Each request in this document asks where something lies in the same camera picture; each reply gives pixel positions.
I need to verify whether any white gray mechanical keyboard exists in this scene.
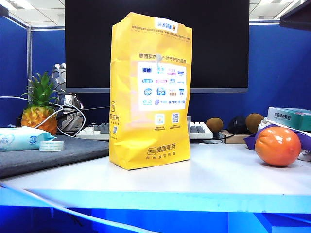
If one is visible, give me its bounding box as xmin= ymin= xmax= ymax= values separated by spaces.
xmin=76 ymin=121 xmax=213 ymax=141

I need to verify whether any yellow printed paper bag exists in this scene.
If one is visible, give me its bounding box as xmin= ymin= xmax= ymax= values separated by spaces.
xmin=108 ymin=11 xmax=193 ymax=170

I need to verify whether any brown cardboard box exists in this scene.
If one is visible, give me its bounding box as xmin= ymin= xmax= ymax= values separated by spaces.
xmin=218 ymin=130 xmax=254 ymax=144

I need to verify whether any gray desk mat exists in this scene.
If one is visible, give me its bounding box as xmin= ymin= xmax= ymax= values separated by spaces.
xmin=0 ymin=134 xmax=109 ymax=179

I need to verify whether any teal white medicine box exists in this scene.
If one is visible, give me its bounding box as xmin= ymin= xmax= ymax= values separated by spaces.
xmin=267 ymin=106 xmax=311 ymax=132

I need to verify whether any clear tape roll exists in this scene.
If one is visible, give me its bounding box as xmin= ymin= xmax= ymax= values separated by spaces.
xmin=39 ymin=140 xmax=65 ymax=152

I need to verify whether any brown kiwi fruit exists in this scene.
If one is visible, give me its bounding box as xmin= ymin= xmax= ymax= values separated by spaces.
xmin=206 ymin=117 xmax=224 ymax=133
xmin=245 ymin=113 xmax=265 ymax=134

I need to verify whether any thin white cable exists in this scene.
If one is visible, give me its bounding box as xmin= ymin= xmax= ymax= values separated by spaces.
xmin=0 ymin=95 xmax=86 ymax=136

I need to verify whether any black overhead shelf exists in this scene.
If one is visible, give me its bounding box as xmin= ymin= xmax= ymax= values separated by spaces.
xmin=279 ymin=0 xmax=311 ymax=31

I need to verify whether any black computer mouse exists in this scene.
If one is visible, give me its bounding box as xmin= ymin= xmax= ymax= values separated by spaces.
xmin=227 ymin=116 xmax=248 ymax=134

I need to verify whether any thick white cable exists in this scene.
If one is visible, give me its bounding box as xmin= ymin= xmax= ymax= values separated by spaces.
xmin=0 ymin=182 xmax=151 ymax=233

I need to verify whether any small pineapple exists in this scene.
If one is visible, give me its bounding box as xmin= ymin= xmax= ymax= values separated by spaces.
xmin=20 ymin=71 xmax=59 ymax=135

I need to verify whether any gray partition post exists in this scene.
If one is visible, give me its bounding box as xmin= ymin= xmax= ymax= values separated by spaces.
xmin=26 ymin=26 xmax=33 ymax=100

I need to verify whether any orange fruit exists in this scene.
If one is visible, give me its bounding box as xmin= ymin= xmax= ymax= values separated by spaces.
xmin=254 ymin=126 xmax=302 ymax=167

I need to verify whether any blue wet wipes pack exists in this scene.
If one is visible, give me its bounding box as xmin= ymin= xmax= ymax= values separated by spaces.
xmin=0 ymin=126 xmax=57 ymax=152

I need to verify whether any black computer monitor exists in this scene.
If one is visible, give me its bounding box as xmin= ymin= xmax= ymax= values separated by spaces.
xmin=64 ymin=0 xmax=250 ymax=94

